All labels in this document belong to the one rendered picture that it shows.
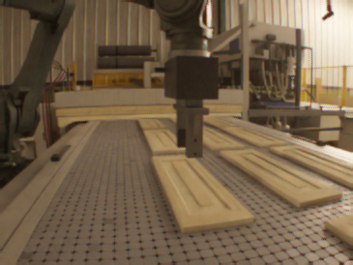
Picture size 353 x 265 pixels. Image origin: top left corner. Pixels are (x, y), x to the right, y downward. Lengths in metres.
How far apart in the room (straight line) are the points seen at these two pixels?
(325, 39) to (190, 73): 9.57
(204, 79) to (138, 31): 6.59
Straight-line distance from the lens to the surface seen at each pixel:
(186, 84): 0.76
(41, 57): 1.79
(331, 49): 10.37
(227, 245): 0.60
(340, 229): 0.69
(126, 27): 7.37
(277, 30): 4.77
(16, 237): 0.69
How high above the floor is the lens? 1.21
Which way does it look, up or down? 10 degrees down
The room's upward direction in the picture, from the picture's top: straight up
